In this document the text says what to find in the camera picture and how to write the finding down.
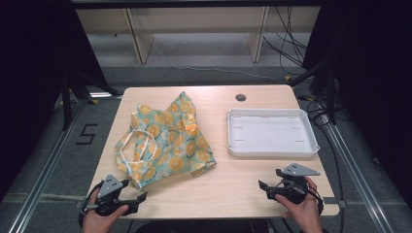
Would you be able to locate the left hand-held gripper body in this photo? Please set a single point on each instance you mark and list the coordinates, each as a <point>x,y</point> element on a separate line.
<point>109,187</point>

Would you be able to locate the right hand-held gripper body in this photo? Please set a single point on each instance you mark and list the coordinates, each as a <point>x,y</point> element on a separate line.
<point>295,187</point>

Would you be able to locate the white plastic tray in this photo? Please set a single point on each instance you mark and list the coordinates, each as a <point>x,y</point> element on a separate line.
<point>270,136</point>

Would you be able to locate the orange print fabric bag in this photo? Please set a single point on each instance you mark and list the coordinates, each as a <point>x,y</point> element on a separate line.
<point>171,142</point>

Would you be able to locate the person's right hand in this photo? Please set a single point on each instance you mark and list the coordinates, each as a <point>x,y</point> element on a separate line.
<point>304,213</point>

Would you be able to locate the person's left hand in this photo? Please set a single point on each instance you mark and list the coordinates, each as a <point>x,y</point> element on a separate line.
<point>97,222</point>

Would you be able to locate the black metal stand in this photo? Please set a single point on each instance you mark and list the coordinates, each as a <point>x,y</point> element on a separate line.
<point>69,97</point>
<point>329,93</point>

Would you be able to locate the black curtain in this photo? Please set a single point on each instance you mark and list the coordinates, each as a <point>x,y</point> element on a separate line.
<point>35,81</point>
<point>372,81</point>

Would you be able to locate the light wooden shelf unit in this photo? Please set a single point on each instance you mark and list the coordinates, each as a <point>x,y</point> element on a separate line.
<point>200,22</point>

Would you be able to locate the aluminium floor rail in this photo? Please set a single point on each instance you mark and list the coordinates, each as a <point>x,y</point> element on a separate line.
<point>48,168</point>
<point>353,171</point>

